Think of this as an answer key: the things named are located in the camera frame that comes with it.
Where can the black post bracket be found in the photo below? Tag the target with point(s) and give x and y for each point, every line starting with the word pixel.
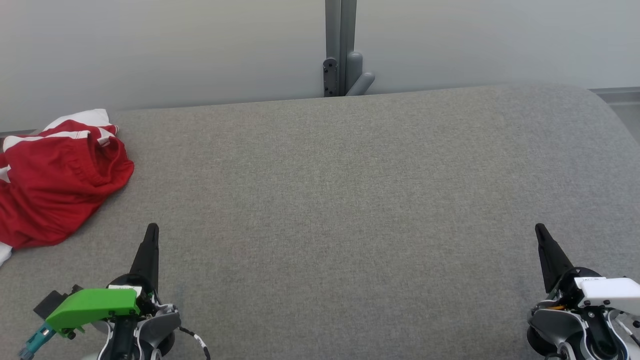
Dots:
pixel 330 77

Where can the grey metal post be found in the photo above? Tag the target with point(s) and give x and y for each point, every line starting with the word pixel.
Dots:
pixel 341 30

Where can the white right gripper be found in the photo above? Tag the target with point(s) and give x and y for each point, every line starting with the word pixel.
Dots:
pixel 612 292

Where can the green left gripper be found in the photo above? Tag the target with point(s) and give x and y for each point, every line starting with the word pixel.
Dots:
pixel 95 302

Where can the red white shorts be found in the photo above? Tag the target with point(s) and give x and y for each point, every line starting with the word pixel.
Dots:
pixel 55 200

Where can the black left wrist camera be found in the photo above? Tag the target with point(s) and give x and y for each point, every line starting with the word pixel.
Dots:
pixel 50 302

